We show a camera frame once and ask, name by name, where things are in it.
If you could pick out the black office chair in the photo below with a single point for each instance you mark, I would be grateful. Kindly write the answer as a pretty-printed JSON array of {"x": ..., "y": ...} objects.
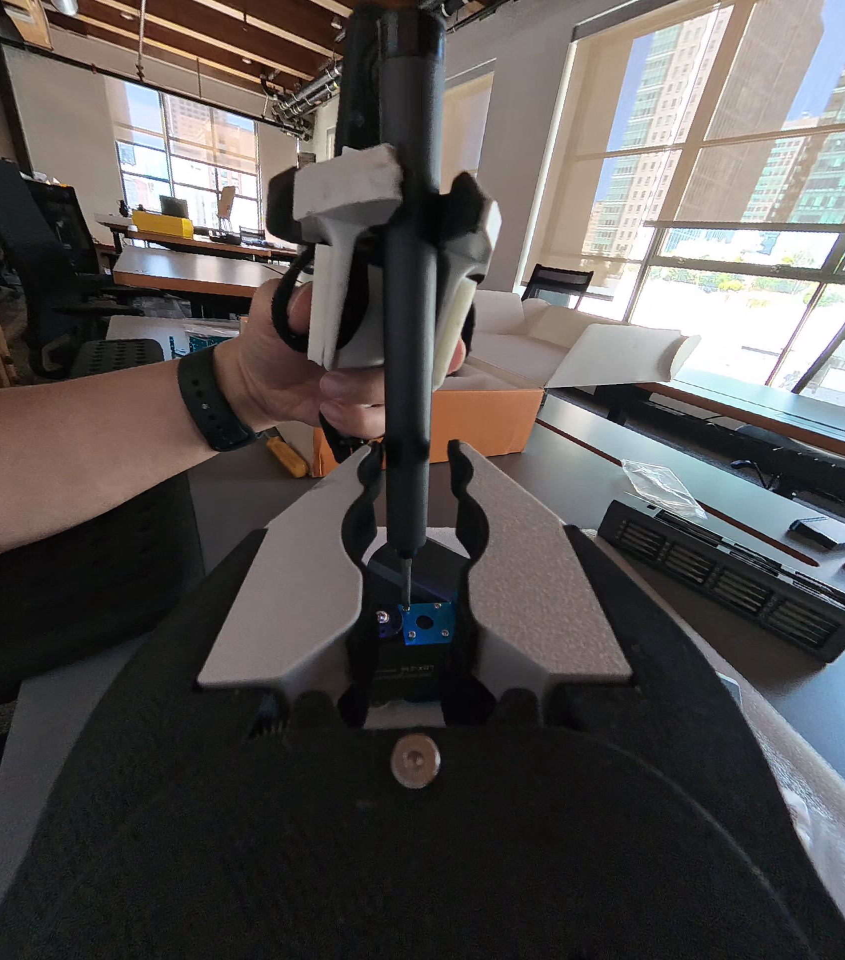
[
  {"x": 40, "y": 247},
  {"x": 559, "y": 286},
  {"x": 805, "y": 457}
]

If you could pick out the long wooden table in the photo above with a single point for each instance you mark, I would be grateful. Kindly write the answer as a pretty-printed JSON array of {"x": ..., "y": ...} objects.
[{"x": 190, "y": 241}]

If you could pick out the small grid window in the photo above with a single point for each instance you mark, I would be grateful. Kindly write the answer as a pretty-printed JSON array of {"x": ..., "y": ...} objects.
[{"x": 190, "y": 157}]

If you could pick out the large grid window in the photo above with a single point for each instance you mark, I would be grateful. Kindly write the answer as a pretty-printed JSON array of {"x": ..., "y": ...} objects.
[{"x": 730, "y": 187}]

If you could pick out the black mesh chair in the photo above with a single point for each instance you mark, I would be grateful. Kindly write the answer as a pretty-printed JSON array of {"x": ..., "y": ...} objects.
[{"x": 70, "y": 577}]

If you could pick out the small black plastic part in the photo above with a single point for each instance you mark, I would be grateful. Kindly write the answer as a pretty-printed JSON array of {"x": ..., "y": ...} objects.
[{"x": 824, "y": 534}]

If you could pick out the clear plastic bag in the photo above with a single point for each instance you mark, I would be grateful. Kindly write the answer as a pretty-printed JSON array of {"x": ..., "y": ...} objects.
[{"x": 662, "y": 487}]

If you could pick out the black screwdriver bit case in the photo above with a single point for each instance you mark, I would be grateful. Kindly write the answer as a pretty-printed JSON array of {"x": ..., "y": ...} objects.
[{"x": 730, "y": 577}]

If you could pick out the blue metal bracket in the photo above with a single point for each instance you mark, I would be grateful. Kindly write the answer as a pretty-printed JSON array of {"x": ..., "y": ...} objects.
[{"x": 430, "y": 626}]

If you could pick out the blue parts tray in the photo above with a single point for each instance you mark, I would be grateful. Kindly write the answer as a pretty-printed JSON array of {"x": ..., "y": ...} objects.
[{"x": 209, "y": 345}]

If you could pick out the metal ceiling duct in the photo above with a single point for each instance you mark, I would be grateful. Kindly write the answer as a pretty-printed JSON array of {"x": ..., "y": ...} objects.
[{"x": 306, "y": 94}]

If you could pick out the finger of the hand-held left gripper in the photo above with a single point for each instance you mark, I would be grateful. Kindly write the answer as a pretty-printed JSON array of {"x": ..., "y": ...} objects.
[
  {"x": 347, "y": 187},
  {"x": 467, "y": 255}
]

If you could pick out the person's left forearm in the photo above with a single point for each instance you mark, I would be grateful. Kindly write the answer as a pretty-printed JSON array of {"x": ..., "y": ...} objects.
[{"x": 62, "y": 457}]

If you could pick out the wood-edged dark desk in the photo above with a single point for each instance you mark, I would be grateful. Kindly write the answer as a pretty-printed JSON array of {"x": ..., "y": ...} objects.
[
  {"x": 190, "y": 274},
  {"x": 805, "y": 411}
]

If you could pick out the person's left hand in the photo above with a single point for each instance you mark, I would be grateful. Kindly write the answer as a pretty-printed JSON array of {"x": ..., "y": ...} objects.
[{"x": 272, "y": 382}]

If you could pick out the black smartwatch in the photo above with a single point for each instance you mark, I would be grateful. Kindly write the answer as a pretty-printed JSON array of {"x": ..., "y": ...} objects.
[{"x": 212, "y": 405}]

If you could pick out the dark grey cylindrical tube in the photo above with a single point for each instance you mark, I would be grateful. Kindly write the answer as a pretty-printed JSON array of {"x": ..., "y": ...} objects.
[{"x": 411, "y": 337}]

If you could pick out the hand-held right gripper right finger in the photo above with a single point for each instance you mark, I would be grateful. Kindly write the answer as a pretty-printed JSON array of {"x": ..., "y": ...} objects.
[{"x": 542, "y": 600}]

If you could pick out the black servo motor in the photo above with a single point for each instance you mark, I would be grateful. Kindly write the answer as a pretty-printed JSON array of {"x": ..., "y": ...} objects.
[{"x": 407, "y": 675}]

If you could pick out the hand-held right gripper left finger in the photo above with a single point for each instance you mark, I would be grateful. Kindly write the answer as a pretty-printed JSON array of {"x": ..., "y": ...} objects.
[{"x": 280, "y": 600}]

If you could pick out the orange cardboard box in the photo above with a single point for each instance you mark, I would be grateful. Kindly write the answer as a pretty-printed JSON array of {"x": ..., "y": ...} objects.
[{"x": 482, "y": 420}]

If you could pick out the yellow storage bin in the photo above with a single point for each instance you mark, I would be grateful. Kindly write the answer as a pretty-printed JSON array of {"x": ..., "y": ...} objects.
[{"x": 161, "y": 223}]

